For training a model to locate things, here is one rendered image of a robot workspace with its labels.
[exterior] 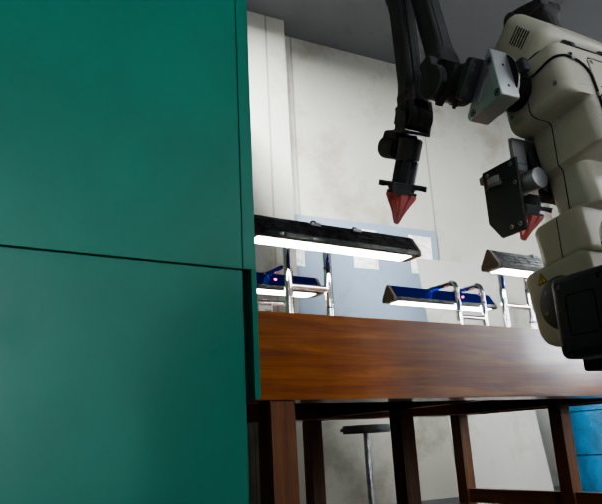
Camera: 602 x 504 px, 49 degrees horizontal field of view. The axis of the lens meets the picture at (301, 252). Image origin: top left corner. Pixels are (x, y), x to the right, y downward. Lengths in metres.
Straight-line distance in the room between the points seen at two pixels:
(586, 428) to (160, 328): 4.23
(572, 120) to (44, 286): 1.05
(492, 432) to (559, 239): 3.49
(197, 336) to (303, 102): 3.87
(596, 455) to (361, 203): 2.39
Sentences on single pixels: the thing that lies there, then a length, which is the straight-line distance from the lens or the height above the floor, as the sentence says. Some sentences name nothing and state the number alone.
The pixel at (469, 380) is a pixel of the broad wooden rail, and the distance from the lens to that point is 1.74.
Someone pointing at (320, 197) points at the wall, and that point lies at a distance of 4.76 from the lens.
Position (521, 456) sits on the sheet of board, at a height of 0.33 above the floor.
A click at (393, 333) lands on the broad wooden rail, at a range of 1.60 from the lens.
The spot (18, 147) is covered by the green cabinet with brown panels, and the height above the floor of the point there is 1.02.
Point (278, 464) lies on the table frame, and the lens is 1.40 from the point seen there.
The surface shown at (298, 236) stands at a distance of 1.86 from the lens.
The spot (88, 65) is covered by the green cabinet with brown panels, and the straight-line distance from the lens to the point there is 1.40.
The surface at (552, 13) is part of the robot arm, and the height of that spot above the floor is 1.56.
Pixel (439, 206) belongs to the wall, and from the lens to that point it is 5.38.
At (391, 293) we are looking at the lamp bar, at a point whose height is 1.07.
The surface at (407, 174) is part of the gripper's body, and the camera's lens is 1.59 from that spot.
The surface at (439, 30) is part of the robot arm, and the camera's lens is 1.61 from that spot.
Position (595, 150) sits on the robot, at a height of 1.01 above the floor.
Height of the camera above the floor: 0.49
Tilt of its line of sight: 16 degrees up
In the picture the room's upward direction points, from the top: 3 degrees counter-clockwise
